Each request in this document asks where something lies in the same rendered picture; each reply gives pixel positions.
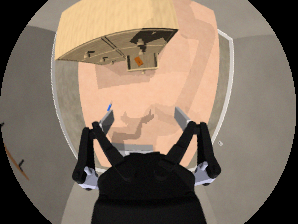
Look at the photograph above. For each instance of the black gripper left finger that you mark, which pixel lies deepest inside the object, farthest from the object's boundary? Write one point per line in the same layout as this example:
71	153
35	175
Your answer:
83	173

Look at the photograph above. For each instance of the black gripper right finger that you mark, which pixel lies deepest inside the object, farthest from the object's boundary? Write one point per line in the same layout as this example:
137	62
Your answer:
207	166

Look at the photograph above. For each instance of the small wooden chest of drawers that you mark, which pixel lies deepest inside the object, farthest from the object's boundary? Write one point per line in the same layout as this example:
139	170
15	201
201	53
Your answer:
88	20

